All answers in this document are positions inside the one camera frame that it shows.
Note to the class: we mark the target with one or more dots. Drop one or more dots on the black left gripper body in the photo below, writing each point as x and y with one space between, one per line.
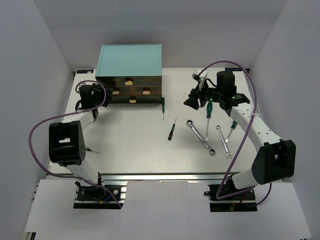
99 95

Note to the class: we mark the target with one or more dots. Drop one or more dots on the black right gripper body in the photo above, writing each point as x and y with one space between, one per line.
211 94

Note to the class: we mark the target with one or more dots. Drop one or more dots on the small black green precision screwdriver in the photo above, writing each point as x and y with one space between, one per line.
172 130

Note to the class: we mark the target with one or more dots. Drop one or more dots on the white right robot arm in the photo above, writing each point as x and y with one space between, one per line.
275 158

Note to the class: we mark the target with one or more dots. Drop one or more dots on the small screwdriver near left arm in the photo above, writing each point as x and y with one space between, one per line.
90 150

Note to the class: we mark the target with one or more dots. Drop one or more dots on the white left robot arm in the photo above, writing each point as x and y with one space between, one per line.
66 140

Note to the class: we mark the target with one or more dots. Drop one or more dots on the large ratchet combination wrench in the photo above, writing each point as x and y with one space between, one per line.
191 125

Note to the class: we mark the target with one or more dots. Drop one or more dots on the small precision screwdriver by cabinet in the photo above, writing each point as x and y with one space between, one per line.
163 108

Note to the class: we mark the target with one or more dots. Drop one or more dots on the small combination wrench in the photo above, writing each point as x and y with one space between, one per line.
228 153

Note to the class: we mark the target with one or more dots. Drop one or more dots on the teal drawer cabinet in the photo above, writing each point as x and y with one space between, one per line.
130 60

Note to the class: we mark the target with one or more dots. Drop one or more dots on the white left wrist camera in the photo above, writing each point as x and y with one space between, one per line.
83 87

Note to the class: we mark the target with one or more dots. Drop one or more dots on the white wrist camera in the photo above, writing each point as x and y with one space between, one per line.
200 76
83 87

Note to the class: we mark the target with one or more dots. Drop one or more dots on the green handled long screwdriver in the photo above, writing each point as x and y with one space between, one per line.
209 109

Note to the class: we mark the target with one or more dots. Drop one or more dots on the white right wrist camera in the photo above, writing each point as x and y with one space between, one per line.
200 76

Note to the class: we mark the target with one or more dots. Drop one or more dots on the green handled short screwdriver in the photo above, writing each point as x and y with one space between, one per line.
233 126

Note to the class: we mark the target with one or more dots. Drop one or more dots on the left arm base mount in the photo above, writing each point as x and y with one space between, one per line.
91 197

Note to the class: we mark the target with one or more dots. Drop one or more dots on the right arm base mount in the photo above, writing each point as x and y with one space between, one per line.
244 202

